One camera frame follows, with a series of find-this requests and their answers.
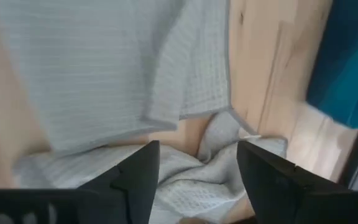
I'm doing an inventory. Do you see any grey waffle-weave towel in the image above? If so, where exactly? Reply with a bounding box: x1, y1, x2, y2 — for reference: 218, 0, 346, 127
0, 0, 288, 224

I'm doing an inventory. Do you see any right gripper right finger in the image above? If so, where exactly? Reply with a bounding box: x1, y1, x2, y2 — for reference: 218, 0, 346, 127
236, 140, 358, 224

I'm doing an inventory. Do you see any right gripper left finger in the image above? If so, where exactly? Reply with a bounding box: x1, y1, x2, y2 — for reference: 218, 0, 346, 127
0, 140, 160, 224

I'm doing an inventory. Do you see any teal plastic bin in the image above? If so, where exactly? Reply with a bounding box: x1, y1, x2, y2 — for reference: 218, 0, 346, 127
305, 0, 358, 130

